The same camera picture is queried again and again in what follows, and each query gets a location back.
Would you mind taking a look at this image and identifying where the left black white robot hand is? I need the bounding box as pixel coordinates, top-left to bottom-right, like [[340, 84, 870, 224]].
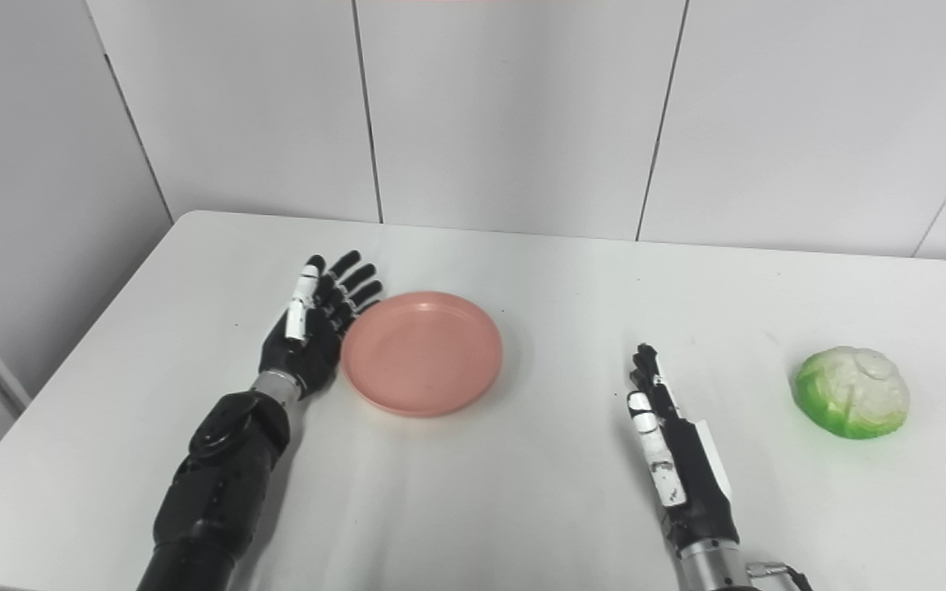
[[258, 250, 384, 401]]

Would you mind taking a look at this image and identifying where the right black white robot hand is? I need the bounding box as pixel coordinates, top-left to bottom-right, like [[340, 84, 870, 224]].
[[627, 343, 742, 552]]

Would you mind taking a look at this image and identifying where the pink round plate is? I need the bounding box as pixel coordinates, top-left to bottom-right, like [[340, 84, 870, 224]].
[[340, 291, 504, 418]]

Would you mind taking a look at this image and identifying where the green white toy cabbage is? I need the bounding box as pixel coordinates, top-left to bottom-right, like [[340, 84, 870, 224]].
[[794, 346, 911, 440]]

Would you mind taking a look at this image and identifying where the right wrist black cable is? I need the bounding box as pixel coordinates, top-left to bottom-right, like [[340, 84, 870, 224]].
[[746, 561, 812, 591]]

